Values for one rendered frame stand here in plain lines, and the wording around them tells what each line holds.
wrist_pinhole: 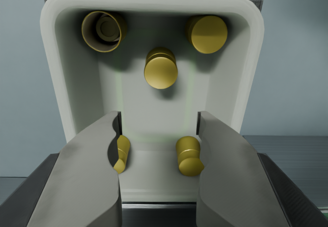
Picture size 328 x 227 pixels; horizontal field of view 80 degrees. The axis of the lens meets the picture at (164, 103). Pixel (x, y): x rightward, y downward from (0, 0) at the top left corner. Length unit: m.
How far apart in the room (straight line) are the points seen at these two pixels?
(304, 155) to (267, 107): 0.08
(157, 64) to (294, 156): 0.22
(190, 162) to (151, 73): 0.13
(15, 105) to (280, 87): 0.37
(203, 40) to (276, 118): 0.19
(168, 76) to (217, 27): 0.06
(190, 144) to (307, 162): 0.15
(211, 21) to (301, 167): 0.21
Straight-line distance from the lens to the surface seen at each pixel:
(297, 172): 0.30
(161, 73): 0.20
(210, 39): 0.19
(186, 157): 0.26
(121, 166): 0.27
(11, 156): 0.41
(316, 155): 0.34
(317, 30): 0.32
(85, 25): 0.20
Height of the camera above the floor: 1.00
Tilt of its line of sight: 63 degrees down
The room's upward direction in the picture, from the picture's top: 177 degrees clockwise
